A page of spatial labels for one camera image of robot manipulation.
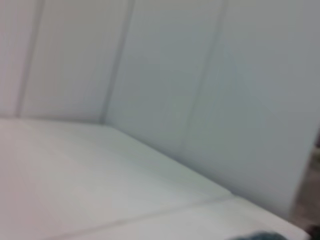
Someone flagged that blue denim shorts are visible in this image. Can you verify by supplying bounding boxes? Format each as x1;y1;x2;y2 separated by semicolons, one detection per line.
246;230;287;240

